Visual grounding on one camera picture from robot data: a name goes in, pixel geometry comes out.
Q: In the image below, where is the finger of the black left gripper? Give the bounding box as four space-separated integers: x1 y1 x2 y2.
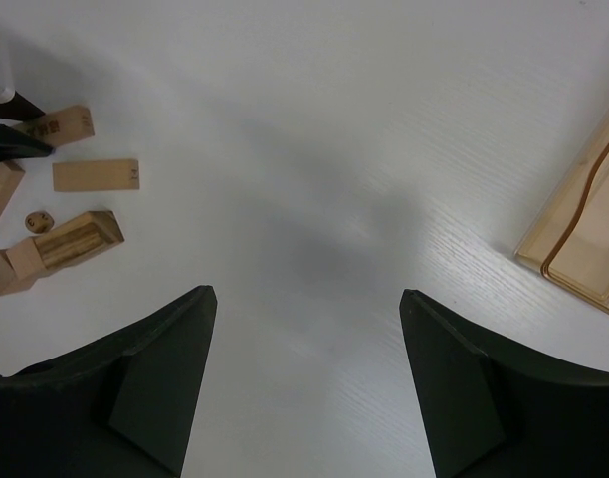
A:
0 93 45 120
0 124 54 162

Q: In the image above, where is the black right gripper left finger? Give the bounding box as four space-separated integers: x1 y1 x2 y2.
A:
0 286 217 477

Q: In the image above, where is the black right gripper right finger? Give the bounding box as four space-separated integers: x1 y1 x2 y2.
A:
400 290 609 477

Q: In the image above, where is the wood block with engraved text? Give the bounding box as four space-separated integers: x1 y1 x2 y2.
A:
12 105 95 148

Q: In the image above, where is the wood block numbered 30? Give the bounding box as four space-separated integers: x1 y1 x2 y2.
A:
52 159 140 192

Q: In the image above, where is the transparent amber plastic box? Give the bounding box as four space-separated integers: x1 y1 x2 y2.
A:
514 113 609 315

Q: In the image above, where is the dark striped wood block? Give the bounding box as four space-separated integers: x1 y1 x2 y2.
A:
34 211 124 273

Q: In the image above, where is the small wooden numbered die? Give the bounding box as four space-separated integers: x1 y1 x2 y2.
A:
25 210 55 235

